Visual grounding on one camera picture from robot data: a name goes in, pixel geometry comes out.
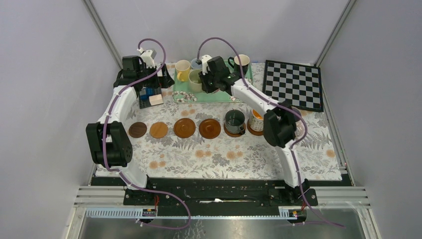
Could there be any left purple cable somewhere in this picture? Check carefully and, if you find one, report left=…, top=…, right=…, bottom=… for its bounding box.
left=101, top=38, right=192, bottom=231

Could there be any light blue mug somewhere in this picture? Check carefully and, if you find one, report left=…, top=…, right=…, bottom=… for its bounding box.
left=190, top=58, right=202, bottom=70

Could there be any pale green mug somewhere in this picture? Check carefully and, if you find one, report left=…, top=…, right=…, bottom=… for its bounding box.
left=188, top=69, right=203, bottom=93

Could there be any patterned mug orange inside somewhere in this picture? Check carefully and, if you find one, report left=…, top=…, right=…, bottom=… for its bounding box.
left=249, top=110, right=264, bottom=132

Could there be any small dark wooden coaster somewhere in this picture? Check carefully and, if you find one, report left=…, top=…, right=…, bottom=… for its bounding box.
left=128, top=122, right=147, bottom=138

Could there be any light wooden block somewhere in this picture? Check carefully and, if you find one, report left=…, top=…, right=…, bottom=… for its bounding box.
left=149, top=94, right=163, bottom=106

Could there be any black white chessboard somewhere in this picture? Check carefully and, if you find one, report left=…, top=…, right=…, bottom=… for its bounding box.
left=262, top=60, right=323, bottom=112

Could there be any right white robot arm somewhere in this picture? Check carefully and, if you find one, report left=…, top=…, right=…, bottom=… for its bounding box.
left=196, top=55, right=309, bottom=205

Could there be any brown wooden coaster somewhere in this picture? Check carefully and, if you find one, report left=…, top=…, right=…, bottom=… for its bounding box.
left=223, top=123, right=246, bottom=137
left=173, top=118, right=196, bottom=138
left=199, top=119, right=221, bottom=139
left=246, top=120, right=264, bottom=136

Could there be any purple cable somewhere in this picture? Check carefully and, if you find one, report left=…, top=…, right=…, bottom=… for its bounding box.
left=101, top=38, right=192, bottom=231
left=197, top=37, right=345, bottom=228

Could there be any floral tablecloth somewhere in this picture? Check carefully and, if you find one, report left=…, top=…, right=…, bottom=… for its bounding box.
left=95, top=62, right=343, bottom=181

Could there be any small light wooden coaster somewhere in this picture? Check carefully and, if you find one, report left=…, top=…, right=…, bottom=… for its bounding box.
left=150, top=122, right=168, bottom=138

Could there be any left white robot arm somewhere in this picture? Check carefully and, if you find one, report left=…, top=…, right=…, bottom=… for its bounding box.
left=86, top=56, right=175, bottom=205

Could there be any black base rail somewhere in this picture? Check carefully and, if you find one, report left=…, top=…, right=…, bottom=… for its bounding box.
left=90, top=176, right=353, bottom=219

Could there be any dark green mug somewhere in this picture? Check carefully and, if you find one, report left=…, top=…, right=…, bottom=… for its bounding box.
left=224, top=110, right=245, bottom=135

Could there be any dark base plate with blocks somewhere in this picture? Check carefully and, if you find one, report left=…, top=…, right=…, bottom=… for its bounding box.
left=138, top=88, right=162, bottom=109

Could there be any black mug white inside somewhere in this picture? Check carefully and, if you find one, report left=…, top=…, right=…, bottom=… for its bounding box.
left=227, top=54, right=250, bottom=76

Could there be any yellow mug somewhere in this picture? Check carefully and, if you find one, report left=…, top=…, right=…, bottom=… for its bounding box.
left=175, top=60, right=191, bottom=82

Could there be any pink mug purple inside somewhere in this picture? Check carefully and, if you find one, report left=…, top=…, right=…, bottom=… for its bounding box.
left=292, top=107, right=305, bottom=139

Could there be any green serving tray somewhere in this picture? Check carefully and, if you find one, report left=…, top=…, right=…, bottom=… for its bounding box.
left=172, top=66, right=239, bottom=103

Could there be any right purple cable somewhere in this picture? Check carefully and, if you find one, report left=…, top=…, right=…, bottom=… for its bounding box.
left=197, top=37, right=345, bottom=228

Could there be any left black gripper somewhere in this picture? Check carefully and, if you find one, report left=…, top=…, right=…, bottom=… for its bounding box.
left=136, top=63, right=174, bottom=89

